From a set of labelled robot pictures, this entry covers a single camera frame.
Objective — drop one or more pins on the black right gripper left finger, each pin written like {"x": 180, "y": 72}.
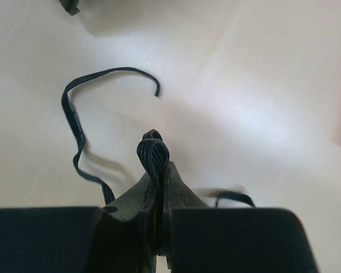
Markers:
{"x": 115, "y": 238}

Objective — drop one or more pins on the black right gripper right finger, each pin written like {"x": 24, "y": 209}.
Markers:
{"x": 203, "y": 239}

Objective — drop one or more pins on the black plastic bin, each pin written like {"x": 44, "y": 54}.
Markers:
{"x": 70, "y": 6}

